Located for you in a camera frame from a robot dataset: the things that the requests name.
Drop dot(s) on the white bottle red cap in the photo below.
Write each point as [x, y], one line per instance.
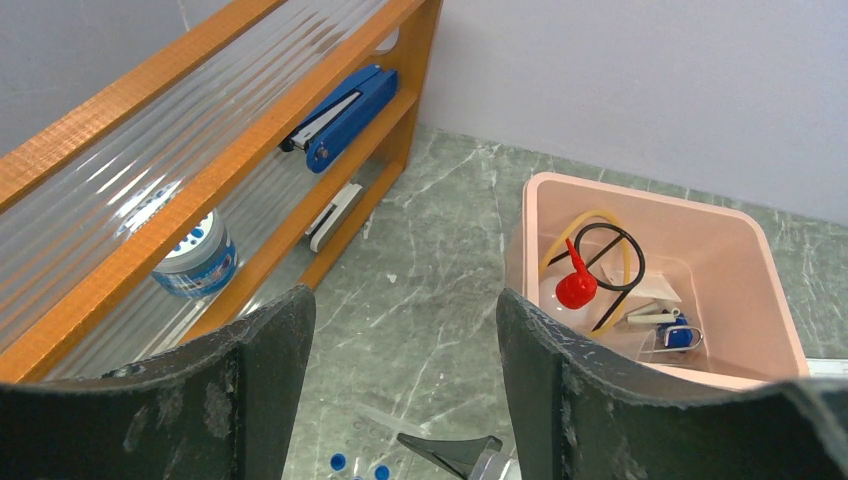
[567, 290]

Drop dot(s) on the pink plastic bin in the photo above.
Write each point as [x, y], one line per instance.
[717, 260]

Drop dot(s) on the orange wooden rack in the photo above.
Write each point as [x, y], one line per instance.
[95, 201]

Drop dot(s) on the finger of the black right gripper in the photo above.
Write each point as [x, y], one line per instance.
[458, 457]

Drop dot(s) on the measuring cylinder blue base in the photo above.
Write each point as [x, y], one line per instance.
[652, 348]

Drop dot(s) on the metal crucible tongs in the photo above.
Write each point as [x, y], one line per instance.
[680, 338]

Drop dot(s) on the blue stapler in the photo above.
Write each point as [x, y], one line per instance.
[330, 128]

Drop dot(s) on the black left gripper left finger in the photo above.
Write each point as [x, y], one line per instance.
[221, 406]

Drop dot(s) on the clear test tube rack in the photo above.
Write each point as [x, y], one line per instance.
[364, 434]

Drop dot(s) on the blue cap test tube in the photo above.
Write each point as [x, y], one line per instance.
[382, 472]
[338, 462]

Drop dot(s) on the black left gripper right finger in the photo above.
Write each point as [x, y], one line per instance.
[582, 411]

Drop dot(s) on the yellow rubber tubing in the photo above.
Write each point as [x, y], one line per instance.
[601, 240]

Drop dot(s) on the blue white round container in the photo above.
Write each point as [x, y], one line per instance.
[202, 263]

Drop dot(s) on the clear zip plastic bag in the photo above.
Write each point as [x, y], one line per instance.
[652, 285]

